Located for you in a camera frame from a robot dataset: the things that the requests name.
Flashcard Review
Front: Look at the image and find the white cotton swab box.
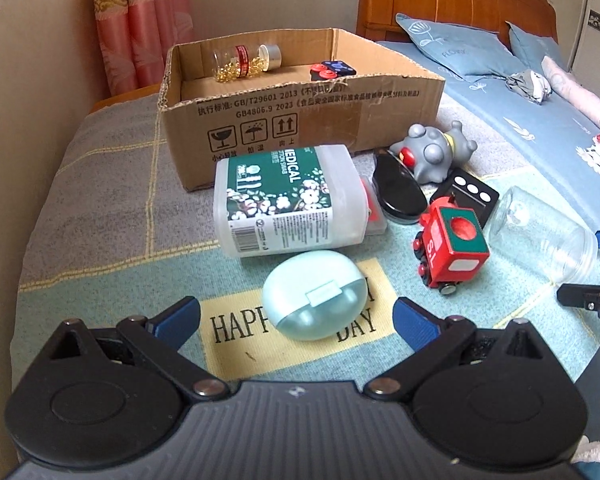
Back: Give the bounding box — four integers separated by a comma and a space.
214, 144, 371, 259

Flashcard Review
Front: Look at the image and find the crumpled grey cloth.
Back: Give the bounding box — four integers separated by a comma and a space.
505, 70, 552, 106

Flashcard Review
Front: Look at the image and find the black timer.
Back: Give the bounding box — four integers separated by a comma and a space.
435, 169, 501, 226

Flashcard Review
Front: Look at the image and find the black oval case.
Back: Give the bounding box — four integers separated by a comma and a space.
372, 154, 428, 224

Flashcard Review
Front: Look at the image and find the checked printed blanket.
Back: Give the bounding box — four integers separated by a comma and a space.
10, 91, 600, 461

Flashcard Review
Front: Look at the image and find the wooden nightstand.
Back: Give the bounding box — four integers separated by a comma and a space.
90, 85, 162, 113

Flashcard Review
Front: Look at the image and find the pink blanket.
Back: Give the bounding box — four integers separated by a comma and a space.
540, 55, 600, 131

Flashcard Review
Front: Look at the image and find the red toy train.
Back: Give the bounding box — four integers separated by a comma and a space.
411, 195, 491, 297

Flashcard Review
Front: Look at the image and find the red and blue toy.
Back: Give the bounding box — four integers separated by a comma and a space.
308, 60, 353, 81

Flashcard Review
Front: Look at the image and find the blue flower print pillow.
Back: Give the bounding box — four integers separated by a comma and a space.
395, 12, 531, 83
507, 21, 568, 73

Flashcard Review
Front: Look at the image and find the mint green earbud case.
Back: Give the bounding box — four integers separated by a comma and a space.
262, 251, 372, 342

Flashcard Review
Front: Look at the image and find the grey toy dog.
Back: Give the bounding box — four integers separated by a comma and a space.
389, 121, 478, 184

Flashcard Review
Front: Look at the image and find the clear bottle of gold capsules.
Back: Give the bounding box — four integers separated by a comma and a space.
211, 44, 282, 82

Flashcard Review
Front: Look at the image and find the blue bed sheet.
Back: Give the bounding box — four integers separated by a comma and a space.
375, 40, 600, 233

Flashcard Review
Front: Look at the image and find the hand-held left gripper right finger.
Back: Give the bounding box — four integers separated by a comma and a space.
364, 296, 551, 402

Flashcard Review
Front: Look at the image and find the pink curtain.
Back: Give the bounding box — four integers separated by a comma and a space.
90, 0, 196, 96

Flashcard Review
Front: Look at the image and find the brown cardboard box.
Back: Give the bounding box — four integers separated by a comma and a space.
157, 27, 447, 193

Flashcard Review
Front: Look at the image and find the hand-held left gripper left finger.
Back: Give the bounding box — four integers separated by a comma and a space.
45, 296, 231, 402

